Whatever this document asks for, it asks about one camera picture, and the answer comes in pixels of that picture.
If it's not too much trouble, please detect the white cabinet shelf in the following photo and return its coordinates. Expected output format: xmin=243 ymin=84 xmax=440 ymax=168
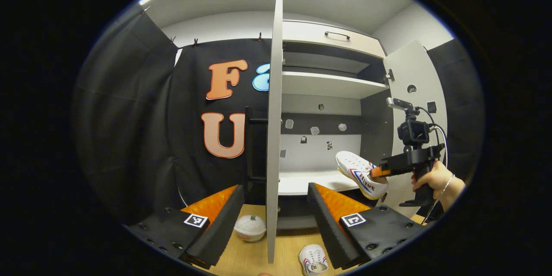
xmin=282 ymin=71 xmax=390 ymax=100

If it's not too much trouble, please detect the white shoe cabinet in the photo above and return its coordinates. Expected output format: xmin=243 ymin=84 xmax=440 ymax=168
xmin=276 ymin=19 xmax=389 ymax=230

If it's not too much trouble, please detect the white cabinet drawer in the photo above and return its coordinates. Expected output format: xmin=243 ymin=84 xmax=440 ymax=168
xmin=282 ymin=20 xmax=386 ymax=59

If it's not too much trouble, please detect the black door handle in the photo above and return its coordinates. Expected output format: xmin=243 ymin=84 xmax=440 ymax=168
xmin=244 ymin=106 xmax=269 ymax=184

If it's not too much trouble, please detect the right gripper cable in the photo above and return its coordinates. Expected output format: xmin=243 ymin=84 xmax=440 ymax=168
xmin=414 ymin=106 xmax=449 ymax=225

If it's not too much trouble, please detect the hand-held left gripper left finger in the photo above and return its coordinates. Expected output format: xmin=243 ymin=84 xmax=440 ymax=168
xmin=125 ymin=184 xmax=245 ymax=270

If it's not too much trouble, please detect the white lidded bowl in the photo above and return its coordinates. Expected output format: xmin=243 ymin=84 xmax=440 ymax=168
xmin=234 ymin=214 xmax=267 ymax=243

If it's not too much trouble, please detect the silver bracelet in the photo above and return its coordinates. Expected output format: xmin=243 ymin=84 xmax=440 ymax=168
xmin=438 ymin=174 xmax=455 ymax=201

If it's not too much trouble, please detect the white shoe with striped side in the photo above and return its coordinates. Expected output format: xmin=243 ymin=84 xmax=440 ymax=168
xmin=299 ymin=244 xmax=329 ymax=276
xmin=336 ymin=151 xmax=389 ymax=201

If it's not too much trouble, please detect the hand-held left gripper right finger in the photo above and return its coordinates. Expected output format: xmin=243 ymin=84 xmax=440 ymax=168
xmin=307 ymin=182 xmax=425 ymax=270

